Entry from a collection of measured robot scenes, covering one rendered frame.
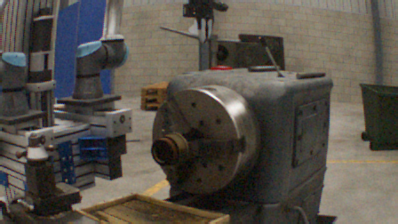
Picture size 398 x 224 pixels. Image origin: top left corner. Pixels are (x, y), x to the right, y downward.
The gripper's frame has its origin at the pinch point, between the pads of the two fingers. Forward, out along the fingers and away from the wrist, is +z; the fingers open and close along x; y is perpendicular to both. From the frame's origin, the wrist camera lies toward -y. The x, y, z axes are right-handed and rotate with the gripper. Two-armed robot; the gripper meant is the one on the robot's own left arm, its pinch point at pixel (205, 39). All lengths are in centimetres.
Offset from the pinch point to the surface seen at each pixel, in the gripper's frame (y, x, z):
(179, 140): -14.2, 33.7, 26.8
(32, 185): -3, 83, 33
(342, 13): 205, -963, -95
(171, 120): -8.5, 29.6, 22.5
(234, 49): 432, -764, 26
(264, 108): -26.6, 8.5, 20.2
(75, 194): -7, 70, 36
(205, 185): -16, 24, 42
